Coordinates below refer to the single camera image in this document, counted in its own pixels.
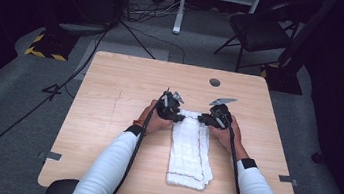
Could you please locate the white towel with dark stitching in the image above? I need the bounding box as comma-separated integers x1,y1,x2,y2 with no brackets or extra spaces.
163,107,222,193

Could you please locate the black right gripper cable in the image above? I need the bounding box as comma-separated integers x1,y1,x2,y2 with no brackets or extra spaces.
219,124,257,194

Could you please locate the red wristband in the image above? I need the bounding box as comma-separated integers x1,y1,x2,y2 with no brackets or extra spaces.
132,119,146,129

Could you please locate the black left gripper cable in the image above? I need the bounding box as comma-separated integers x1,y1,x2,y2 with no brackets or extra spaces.
111,85,171,194

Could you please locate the grey table grommet hole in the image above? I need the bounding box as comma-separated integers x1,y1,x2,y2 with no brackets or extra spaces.
208,77,222,88

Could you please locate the thin black tripod leg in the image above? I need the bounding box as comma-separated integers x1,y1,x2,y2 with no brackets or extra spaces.
114,18,161,61

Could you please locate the black stand with striped base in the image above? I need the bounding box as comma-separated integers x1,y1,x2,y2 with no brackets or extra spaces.
258,0,339,99

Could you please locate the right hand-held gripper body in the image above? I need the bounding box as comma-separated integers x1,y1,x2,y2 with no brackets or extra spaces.
205,94,238,131

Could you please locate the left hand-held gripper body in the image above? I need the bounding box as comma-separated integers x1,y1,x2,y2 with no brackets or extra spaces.
154,86,187,123

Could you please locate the person's left hand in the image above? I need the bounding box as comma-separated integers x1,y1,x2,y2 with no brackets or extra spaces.
135,97,177,139

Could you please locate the black base with yellow stripes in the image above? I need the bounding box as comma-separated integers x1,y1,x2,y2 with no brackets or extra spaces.
23,26,81,64

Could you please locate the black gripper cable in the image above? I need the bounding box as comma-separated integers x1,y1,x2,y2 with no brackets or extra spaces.
111,85,171,194
219,124,257,194

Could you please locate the long black floor cable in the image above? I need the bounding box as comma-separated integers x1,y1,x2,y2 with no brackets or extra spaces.
0,12,113,194

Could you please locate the person's right hand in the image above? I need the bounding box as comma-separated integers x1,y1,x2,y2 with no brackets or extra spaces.
205,111,256,163

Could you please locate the bundle of floor cables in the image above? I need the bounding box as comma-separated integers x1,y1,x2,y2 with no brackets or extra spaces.
121,0,196,31

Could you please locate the small black floor object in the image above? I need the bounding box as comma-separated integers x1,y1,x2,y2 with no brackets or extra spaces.
310,150,326,165

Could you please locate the grey tape strip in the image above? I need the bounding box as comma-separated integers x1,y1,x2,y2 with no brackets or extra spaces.
38,149,64,163
276,174,301,188

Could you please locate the black folding chair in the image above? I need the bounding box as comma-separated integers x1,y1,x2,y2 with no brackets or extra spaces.
211,0,308,81

